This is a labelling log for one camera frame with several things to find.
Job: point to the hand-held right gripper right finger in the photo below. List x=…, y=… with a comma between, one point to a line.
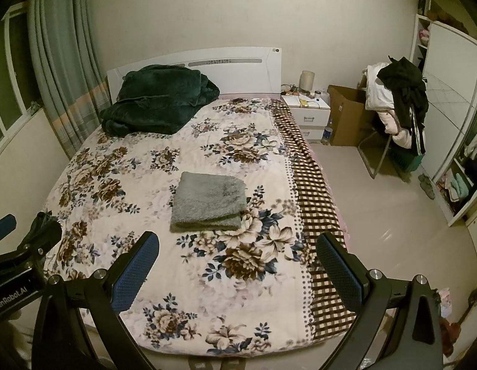
x=338, y=269

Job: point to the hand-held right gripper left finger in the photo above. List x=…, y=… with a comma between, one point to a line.
x=134, y=273

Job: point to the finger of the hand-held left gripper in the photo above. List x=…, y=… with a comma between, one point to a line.
x=43, y=231
x=2, y=229

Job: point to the grey fluffy blanket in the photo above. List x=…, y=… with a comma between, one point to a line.
x=209, y=200

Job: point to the brown checkered blanket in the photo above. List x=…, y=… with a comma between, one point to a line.
x=311, y=192

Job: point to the floral blanket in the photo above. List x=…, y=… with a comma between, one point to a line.
x=146, y=169

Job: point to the pink cloth pile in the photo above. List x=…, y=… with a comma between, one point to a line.
x=445, y=316

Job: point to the pair of grey shoes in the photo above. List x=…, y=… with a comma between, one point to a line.
x=427, y=187

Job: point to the metal folding chair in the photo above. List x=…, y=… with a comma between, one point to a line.
x=377, y=154

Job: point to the green basket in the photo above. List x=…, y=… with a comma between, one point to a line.
x=410, y=160

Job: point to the plastic water bottle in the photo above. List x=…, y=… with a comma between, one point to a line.
x=327, y=133

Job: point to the window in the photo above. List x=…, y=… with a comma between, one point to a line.
x=7, y=84

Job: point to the teal folded clothes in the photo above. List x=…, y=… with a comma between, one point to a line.
x=458, y=187

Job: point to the pink clothing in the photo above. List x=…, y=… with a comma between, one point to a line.
x=398, y=131

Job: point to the cardboard box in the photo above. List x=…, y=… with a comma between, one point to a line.
x=348, y=117

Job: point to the white nightstand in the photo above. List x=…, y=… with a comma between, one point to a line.
x=309, y=113

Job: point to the green striped curtain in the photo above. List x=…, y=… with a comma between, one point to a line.
x=65, y=65

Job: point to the dark green blanket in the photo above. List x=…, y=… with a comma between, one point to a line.
x=157, y=100

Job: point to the black clothing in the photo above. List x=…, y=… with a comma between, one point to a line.
x=410, y=96

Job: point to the white table lamp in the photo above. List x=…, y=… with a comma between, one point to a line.
x=307, y=81

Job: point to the white wardrobe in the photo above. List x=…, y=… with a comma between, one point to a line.
x=446, y=84

